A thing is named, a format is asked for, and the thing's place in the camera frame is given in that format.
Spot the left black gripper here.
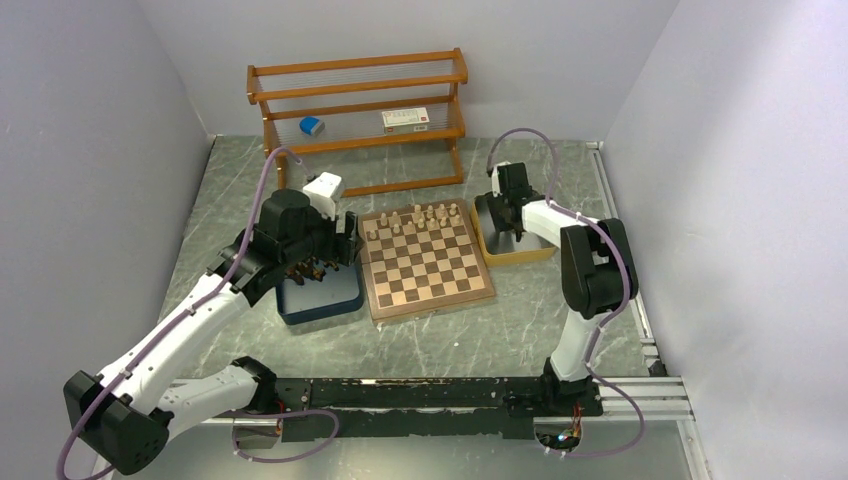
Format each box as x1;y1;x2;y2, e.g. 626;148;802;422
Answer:
281;200;364;267

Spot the light queen chess piece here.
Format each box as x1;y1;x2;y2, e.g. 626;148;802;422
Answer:
412;204;425;224

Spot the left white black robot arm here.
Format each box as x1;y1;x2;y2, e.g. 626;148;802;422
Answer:
63;189;363;475

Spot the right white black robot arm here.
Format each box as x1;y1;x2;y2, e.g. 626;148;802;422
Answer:
482;162;638;414

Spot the dark chess pieces pile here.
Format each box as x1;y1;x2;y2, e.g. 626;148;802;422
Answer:
286;261;339;286

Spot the wooden chess board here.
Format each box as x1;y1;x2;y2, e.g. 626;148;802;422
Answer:
359;198;495;323

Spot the gold metal tin tray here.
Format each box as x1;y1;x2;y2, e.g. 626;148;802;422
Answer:
471;195;556;267

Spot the blue metal tin tray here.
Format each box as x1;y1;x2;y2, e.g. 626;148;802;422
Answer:
276;238;364;326

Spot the blue eraser block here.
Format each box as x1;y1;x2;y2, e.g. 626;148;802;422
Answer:
298;116;325;137

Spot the wooden two-tier shelf rack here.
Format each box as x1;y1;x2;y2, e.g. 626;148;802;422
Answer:
246;48;469;197

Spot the white red card box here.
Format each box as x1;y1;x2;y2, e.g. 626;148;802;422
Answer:
381;107;430;135

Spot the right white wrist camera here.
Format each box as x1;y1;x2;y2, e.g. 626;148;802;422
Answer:
490;161;511;197

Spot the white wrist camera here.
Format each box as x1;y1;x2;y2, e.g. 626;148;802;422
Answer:
490;161;511;197
302;172;345;220

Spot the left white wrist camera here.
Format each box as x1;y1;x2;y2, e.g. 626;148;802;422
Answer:
302;172;345;220

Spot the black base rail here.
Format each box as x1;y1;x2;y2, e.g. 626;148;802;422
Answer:
275;374;603;442

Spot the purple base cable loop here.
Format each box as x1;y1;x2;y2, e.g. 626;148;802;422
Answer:
229;406;344;464

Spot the aluminium frame rail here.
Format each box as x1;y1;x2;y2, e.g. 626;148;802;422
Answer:
586;140;697;425

